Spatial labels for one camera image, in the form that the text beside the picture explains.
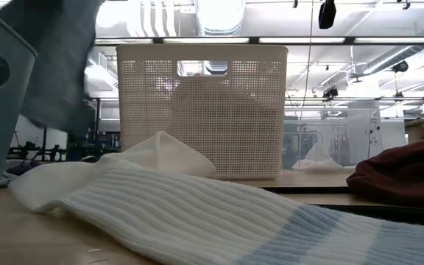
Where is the blue striped shirt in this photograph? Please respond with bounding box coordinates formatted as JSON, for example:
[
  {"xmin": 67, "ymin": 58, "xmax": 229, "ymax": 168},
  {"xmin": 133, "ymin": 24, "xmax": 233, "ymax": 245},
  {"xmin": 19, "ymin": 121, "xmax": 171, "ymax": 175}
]
[{"xmin": 0, "ymin": 0, "xmax": 105, "ymax": 187}]

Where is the cream white cloth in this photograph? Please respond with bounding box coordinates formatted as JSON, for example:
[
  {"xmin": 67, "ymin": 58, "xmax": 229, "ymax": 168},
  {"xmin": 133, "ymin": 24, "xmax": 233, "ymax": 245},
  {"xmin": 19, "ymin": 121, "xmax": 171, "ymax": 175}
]
[{"xmin": 291, "ymin": 142, "xmax": 345, "ymax": 172}]

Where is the black table frame rail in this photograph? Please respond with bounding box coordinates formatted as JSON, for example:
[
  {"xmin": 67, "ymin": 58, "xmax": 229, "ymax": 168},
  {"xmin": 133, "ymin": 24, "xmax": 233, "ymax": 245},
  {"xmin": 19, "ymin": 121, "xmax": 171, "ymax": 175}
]
[{"xmin": 261, "ymin": 185, "xmax": 424, "ymax": 227}]

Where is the plain white cloth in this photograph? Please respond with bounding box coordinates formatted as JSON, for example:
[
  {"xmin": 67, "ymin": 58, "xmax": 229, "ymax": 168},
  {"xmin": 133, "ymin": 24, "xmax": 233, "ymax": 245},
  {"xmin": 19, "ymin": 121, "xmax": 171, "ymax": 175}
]
[{"xmin": 103, "ymin": 131, "xmax": 216, "ymax": 177}]

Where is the white perforated plastic basket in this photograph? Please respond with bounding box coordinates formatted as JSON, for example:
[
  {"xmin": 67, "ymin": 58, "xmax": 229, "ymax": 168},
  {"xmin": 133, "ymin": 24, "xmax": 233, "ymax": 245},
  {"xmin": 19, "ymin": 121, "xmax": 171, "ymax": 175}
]
[{"xmin": 116, "ymin": 43, "xmax": 289, "ymax": 181}]

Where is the black overhead frame beam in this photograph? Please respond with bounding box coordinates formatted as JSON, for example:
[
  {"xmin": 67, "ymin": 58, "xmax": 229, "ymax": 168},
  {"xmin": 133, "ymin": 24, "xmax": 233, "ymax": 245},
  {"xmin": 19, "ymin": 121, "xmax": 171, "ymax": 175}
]
[{"xmin": 93, "ymin": 35, "xmax": 424, "ymax": 46}]

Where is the clear plastic bin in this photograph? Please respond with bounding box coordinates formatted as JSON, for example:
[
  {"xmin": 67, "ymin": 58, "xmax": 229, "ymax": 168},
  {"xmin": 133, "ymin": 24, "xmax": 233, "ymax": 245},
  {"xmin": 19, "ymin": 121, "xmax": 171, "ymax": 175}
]
[{"xmin": 283, "ymin": 108, "xmax": 382, "ymax": 174}]

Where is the silver ceiling duct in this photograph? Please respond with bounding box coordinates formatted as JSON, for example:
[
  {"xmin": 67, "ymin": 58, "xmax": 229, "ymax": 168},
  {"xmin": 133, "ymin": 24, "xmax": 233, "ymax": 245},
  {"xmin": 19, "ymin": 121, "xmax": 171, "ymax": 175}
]
[{"xmin": 195, "ymin": 0, "xmax": 246, "ymax": 37}]

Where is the maroon cloth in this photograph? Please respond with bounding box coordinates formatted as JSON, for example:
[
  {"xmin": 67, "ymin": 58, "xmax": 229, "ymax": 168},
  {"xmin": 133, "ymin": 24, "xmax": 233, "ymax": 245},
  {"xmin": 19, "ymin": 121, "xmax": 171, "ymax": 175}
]
[{"xmin": 346, "ymin": 134, "xmax": 424, "ymax": 211}]

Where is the white ribbed blue-striped sock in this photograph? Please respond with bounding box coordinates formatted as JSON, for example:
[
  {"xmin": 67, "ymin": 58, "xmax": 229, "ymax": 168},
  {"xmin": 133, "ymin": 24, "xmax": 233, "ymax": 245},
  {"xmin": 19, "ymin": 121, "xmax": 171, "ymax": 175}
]
[{"xmin": 8, "ymin": 156, "xmax": 424, "ymax": 265}]

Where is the black equipment stand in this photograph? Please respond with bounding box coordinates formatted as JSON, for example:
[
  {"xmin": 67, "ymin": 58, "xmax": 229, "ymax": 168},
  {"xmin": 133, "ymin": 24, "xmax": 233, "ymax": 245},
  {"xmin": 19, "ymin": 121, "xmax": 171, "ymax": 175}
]
[{"xmin": 8, "ymin": 127, "xmax": 68, "ymax": 163}]

